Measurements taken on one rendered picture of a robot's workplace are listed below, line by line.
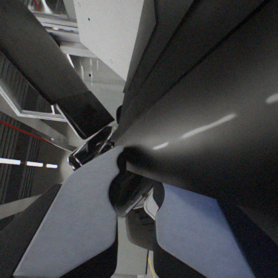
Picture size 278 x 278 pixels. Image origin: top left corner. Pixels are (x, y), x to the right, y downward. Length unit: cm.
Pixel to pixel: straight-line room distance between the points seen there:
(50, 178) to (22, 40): 1265
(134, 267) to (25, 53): 765
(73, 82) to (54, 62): 4
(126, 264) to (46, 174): 729
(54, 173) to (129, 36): 1249
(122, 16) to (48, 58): 22
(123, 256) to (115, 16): 743
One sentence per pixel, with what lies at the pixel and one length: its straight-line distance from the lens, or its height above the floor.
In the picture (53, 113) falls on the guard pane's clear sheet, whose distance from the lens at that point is 175.
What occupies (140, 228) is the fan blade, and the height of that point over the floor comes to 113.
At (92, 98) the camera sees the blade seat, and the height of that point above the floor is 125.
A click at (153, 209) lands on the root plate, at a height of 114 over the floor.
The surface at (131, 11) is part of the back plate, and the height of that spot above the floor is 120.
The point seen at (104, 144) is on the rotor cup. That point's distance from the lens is 28.
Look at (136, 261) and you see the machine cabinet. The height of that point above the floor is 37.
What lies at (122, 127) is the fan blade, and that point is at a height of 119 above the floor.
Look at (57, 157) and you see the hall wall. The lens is 1290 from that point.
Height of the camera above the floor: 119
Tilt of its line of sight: 4 degrees down
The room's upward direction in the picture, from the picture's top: 83 degrees counter-clockwise
